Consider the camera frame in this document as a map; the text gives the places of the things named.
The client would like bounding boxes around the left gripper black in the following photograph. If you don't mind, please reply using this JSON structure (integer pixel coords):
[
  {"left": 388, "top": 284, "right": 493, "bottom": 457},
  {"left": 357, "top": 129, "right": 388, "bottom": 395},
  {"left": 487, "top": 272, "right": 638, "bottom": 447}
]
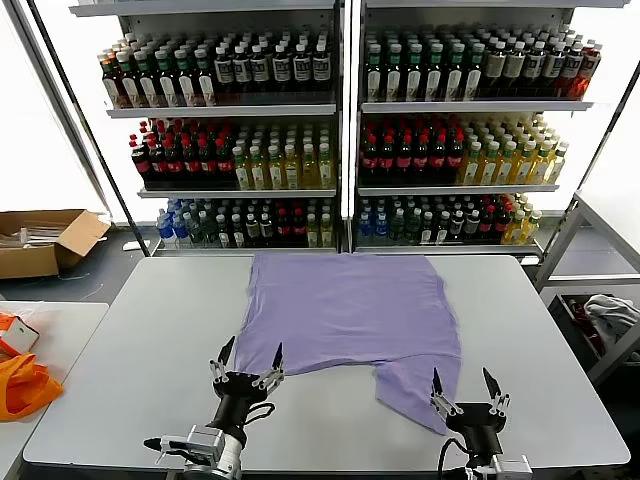
[{"left": 208, "top": 336, "right": 286, "bottom": 436}]

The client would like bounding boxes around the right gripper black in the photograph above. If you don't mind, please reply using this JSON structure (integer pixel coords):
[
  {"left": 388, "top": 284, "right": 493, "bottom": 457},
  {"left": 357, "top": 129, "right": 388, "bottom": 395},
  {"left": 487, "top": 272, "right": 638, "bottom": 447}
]
[{"left": 430, "top": 368, "right": 512, "bottom": 456}]

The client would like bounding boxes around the purple T-shirt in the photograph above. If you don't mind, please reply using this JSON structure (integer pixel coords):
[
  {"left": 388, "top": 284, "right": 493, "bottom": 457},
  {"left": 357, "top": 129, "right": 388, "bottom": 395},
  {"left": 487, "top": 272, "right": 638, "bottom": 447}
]
[{"left": 233, "top": 252, "right": 462, "bottom": 436}]

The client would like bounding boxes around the black storage crate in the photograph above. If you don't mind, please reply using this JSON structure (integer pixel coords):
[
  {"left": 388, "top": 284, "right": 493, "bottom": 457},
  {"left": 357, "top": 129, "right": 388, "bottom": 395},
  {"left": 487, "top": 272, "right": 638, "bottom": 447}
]
[{"left": 548, "top": 292, "right": 621, "bottom": 374}]

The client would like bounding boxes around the cola bottle red cap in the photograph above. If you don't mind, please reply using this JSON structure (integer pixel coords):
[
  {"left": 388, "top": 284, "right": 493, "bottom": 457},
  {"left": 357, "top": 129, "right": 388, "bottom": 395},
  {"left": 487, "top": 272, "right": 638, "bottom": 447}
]
[
  {"left": 164, "top": 141, "right": 184, "bottom": 184},
  {"left": 214, "top": 138, "right": 235, "bottom": 184},
  {"left": 479, "top": 204, "right": 497, "bottom": 241},
  {"left": 446, "top": 129, "right": 467, "bottom": 182},
  {"left": 276, "top": 207, "right": 293, "bottom": 246},
  {"left": 429, "top": 129, "right": 449, "bottom": 182},
  {"left": 291, "top": 207, "right": 307, "bottom": 246},
  {"left": 198, "top": 139, "right": 218, "bottom": 184},
  {"left": 181, "top": 139, "right": 201, "bottom": 184},
  {"left": 494, "top": 202, "right": 512, "bottom": 241},
  {"left": 412, "top": 130, "right": 432, "bottom": 182},
  {"left": 395, "top": 130, "right": 415, "bottom": 182},
  {"left": 378, "top": 130, "right": 398, "bottom": 182},
  {"left": 148, "top": 141, "right": 168, "bottom": 184},
  {"left": 129, "top": 133, "right": 153, "bottom": 184},
  {"left": 360, "top": 130, "right": 380, "bottom": 182}
]

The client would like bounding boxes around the red crumpled garment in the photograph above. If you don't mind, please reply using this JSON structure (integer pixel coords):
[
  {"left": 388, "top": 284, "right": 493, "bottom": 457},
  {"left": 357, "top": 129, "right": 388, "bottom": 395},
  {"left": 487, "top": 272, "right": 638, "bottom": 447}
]
[{"left": 567, "top": 298, "right": 609, "bottom": 355}]

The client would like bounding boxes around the grey white crumpled garment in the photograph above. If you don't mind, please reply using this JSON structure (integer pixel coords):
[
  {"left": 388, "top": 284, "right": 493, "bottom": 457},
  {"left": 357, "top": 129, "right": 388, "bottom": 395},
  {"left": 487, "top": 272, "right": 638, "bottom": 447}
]
[{"left": 583, "top": 293, "right": 640, "bottom": 351}]

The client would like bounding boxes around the orange yellow juice bottle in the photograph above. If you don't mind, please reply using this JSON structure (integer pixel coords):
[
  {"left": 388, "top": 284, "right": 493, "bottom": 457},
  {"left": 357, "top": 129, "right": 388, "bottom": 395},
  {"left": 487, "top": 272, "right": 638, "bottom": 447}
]
[
  {"left": 502, "top": 209, "right": 526, "bottom": 245},
  {"left": 530, "top": 140, "right": 555, "bottom": 186},
  {"left": 495, "top": 140, "right": 519, "bottom": 186},
  {"left": 513, "top": 140, "right": 538, "bottom": 186},
  {"left": 478, "top": 140, "right": 502, "bottom": 186},
  {"left": 460, "top": 140, "right": 484, "bottom": 186},
  {"left": 546, "top": 141, "right": 571, "bottom": 185},
  {"left": 522, "top": 209, "right": 544, "bottom": 245}
]

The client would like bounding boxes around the orange fabric bag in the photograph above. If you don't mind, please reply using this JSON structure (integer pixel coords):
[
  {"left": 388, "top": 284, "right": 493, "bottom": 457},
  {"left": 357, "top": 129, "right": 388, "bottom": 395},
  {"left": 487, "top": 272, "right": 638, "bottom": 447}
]
[{"left": 0, "top": 309, "right": 65, "bottom": 424}]

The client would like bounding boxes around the small orange white box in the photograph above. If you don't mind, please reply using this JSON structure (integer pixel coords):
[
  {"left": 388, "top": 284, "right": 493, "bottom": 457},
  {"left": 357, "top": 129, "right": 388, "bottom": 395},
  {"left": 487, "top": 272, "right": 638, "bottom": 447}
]
[{"left": 0, "top": 315, "right": 42, "bottom": 354}]

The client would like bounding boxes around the open cardboard box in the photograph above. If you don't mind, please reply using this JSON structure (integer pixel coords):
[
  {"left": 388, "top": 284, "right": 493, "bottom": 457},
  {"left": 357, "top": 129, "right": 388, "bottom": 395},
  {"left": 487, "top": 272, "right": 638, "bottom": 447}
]
[{"left": 0, "top": 208, "right": 112, "bottom": 280}]

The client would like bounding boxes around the grey metal shelf unit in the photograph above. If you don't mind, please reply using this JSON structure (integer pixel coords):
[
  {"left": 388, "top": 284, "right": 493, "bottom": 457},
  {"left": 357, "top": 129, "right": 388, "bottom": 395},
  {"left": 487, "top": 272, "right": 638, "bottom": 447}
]
[
  {"left": 349, "top": 0, "right": 632, "bottom": 264},
  {"left": 68, "top": 0, "right": 347, "bottom": 257}
]

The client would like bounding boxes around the white packing material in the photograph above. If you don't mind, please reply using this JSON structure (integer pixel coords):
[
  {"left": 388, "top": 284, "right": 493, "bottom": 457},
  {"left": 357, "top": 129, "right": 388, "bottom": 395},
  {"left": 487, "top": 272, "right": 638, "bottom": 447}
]
[{"left": 0, "top": 219, "right": 69, "bottom": 249}]

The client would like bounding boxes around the dark tea bottle green neck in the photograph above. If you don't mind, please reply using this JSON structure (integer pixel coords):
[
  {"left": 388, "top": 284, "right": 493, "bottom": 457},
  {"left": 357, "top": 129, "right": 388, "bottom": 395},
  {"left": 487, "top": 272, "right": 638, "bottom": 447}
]
[
  {"left": 365, "top": 42, "right": 384, "bottom": 101},
  {"left": 135, "top": 48, "right": 161, "bottom": 108},
  {"left": 193, "top": 45, "right": 218, "bottom": 107},
  {"left": 426, "top": 42, "right": 446, "bottom": 101},
  {"left": 405, "top": 42, "right": 425, "bottom": 101},
  {"left": 385, "top": 42, "right": 404, "bottom": 101},
  {"left": 154, "top": 47, "right": 180, "bottom": 108},
  {"left": 173, "top": 46, "right": 199, "bottom": 107},
  {"left": 117, "top": 49, "right": 143, "bottom": 109},
  {"left": 465, "top": 42, "right": 487, "bottom": 100},
  {"left": 446, "top": 42, "right": 467, "bottom": 100}
]

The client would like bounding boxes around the black slanted pole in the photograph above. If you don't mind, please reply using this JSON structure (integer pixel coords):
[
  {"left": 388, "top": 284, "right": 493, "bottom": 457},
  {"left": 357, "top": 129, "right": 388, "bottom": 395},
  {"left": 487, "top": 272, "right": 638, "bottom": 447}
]
[{"left": 25, "top": 0, "right": 151, "bottom": 256}]

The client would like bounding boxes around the dark bottle white blue label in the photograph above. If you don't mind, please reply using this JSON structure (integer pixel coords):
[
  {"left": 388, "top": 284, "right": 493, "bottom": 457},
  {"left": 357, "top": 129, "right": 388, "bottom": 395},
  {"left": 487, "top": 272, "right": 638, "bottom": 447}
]
[
  {"left": 293, "top": 42, "right": 313, "bottom": 95},
  {"left": 272, "top": 43, "right": 293, "bottom": 95},
  {"left": 214, "top": 44, "right": 235, "bottom": 96},
  {"left": 232, "top": 43, "right": 253, "bottom": 96},
  {"left": 523, "top": 40, "right": 548, "bottom": 99},
  {"left": 250, "top": 43, "right": 272, "bottom": 96},
  {"left": 312, "top": 42, "right": 333, "bottom": 95},
  {"left": 542, "top": 40, "right": 566, "bottom": 99}
]

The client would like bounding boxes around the dark bottle beige label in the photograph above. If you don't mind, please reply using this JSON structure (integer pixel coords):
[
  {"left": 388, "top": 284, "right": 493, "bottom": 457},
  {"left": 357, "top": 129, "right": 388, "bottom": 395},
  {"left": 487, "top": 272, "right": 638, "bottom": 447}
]
[
  {"left": 484, "top": 40, "right": 508, "bottom": 99},
  {"left": 503, "top": 39, "right": 528, "bottom": 99}
]

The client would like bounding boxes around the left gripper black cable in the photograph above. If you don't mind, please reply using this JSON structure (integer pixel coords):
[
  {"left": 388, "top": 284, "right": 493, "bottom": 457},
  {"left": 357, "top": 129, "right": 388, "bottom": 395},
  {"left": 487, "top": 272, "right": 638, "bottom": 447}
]
[{"left": 242, "top": 401, "right": 276, "bottom": 431}]

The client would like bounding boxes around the right arm thick black cable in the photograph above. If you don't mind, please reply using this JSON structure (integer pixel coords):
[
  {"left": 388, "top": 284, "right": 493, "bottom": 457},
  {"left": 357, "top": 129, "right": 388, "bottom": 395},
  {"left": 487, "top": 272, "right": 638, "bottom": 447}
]
[{"left": 437, "top": 435, "right": 469, "bottom": 480}]

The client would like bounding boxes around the right wrist camera silver box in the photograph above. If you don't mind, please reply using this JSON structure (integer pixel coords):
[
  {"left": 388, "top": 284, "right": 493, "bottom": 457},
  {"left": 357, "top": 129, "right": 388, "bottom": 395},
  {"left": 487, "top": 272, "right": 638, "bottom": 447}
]
[{"left": 492, "top": 453, "right": 534, "bottom": 480}]

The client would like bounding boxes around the wrist camera silver box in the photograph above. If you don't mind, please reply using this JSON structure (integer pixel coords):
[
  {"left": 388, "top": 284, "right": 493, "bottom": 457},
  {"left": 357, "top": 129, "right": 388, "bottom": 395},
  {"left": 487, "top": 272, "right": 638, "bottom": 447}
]
[
  {"left": 492, "top": 453, "right": 534, "bottom": 480},
  {"left": 185, "top": 424, "right": 226, "bottom": 464}
]

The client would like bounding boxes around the left wrist camera silver box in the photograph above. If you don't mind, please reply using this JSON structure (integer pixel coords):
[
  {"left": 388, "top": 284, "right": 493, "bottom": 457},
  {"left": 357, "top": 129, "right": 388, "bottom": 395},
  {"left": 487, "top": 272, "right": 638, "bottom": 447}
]
[{"left": 185, "top": 424, "right": 226, "bottom": 464}]

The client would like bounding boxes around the left camera cable black white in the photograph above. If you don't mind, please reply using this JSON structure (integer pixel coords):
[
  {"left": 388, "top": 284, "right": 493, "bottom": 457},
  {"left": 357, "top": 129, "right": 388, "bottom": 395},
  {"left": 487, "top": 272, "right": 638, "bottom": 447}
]
[{"left": 143, "top": 436, "right": 189, "bottom": 464}]

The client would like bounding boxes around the grey metal frame table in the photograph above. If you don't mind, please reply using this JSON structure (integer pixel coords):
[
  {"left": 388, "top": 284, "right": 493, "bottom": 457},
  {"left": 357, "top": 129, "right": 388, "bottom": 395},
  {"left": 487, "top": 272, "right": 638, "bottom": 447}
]
[{"left": 534, "top": 189, "right": 640, "bottom": 386}]

